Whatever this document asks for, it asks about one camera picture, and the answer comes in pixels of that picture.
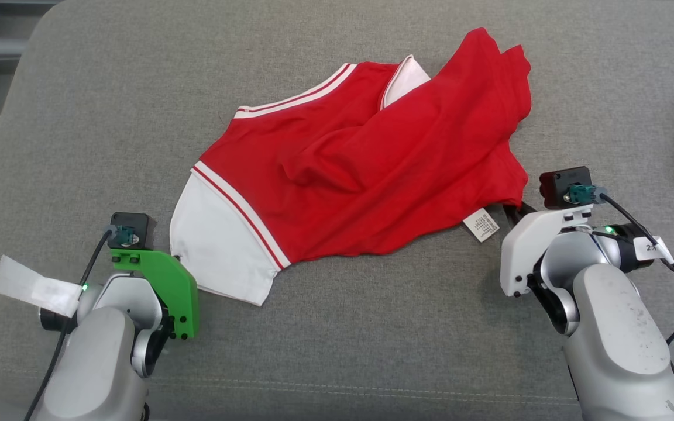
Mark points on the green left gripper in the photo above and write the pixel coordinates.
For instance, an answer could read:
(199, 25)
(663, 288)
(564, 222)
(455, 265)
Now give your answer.
(176, 286)

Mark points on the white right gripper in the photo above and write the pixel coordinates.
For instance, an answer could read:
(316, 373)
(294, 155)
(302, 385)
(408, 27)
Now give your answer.
(527, 245)

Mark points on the red shirt with white sleeves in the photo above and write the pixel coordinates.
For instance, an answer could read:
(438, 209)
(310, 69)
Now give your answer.
(343, 164)

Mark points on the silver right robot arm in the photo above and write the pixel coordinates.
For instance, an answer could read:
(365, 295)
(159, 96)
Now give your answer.
(618, 327)

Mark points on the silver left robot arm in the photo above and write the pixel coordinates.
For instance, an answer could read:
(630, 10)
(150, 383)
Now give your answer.
(97, 362)

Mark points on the white tape label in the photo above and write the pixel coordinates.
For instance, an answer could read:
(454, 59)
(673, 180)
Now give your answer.
(33, 286)

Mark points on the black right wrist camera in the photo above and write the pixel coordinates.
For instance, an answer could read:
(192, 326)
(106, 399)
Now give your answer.
(565, 184)

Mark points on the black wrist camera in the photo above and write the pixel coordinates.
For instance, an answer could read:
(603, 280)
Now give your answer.
(565, 184)
(133, 225)

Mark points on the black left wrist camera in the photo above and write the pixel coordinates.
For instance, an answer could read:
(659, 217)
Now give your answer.
(133, 225)

